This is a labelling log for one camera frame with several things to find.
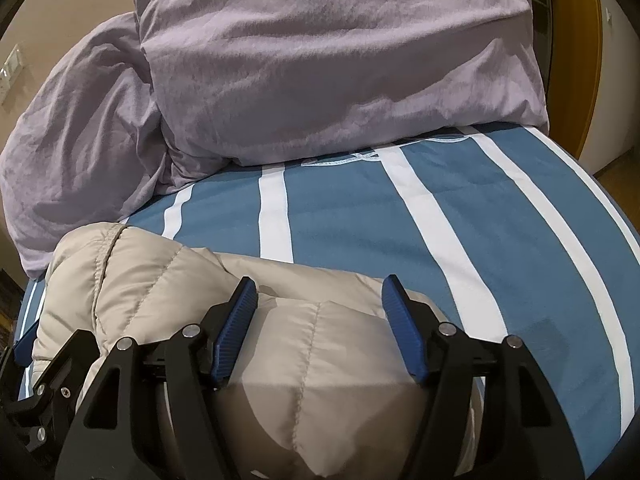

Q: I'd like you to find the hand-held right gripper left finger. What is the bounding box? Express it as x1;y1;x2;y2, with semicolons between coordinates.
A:
55;275;260;480

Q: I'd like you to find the lilac pillow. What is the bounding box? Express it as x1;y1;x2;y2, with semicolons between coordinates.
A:
130;0;551;168

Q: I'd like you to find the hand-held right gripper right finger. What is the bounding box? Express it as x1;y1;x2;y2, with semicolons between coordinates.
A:
381;274;586;480

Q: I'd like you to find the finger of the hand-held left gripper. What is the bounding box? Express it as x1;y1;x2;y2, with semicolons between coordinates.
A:
0;317;41;396
5;331;101;461

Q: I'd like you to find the white wall switch panel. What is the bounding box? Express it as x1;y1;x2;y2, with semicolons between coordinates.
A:
0;42;24;106

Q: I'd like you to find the beige puffer jacket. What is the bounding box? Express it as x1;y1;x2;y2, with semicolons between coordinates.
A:
30;221;486;480

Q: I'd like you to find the orange wooden frame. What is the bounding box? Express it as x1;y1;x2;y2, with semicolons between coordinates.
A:
547;0;603;163

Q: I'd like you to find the blue white striped bed sheet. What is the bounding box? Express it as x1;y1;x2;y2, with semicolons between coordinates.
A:
17;125;640;480

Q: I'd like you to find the lavender cloth garment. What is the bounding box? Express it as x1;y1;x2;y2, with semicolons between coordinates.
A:
0;10;196;278

